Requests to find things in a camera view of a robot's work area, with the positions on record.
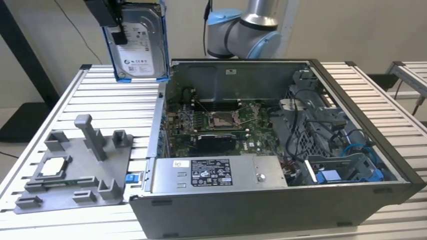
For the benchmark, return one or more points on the open black PC case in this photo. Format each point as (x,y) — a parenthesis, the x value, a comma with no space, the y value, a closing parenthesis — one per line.
(266,215)

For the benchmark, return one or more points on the silver CPU chip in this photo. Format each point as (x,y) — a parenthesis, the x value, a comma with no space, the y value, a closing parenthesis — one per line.
(53,168)

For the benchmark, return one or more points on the metal slat side table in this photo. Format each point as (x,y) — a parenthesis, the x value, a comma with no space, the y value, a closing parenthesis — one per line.
(413,72)

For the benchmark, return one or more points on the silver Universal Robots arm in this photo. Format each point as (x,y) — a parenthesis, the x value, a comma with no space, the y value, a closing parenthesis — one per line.
(260,15)

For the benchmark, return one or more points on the blue case latch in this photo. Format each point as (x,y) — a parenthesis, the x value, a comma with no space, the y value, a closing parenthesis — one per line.
(130,178)

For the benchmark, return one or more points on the blue disk carrier in bay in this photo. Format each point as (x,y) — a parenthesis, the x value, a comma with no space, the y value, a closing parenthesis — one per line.
(328,177)

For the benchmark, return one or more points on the green motherboard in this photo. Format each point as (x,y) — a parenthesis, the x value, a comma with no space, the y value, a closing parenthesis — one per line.
(256,140)

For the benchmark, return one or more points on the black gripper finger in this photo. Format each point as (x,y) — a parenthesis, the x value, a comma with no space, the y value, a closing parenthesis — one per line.
(118,35)

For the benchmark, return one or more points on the black stand with base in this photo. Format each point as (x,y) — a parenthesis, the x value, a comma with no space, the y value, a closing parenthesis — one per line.
(22,50)

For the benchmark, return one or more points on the grey disk bay cage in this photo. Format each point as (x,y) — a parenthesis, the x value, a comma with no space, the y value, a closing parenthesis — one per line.
(316,120)

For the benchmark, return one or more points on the hard disk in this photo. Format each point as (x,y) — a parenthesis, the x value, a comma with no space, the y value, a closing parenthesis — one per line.
(142,45)

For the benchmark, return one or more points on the CPU socket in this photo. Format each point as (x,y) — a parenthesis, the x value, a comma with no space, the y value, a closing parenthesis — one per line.
(221,119)

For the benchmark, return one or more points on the black box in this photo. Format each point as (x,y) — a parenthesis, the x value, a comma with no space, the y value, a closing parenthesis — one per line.
(381,81)

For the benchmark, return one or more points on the black graphics card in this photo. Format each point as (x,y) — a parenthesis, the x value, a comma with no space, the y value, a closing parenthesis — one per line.
(214,143)

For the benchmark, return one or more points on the grey parts rack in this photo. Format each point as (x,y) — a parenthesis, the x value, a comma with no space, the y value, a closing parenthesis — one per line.
(86,180)

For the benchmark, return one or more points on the silver power supply unit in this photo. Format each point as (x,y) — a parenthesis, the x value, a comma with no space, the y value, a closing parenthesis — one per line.
(240,180)

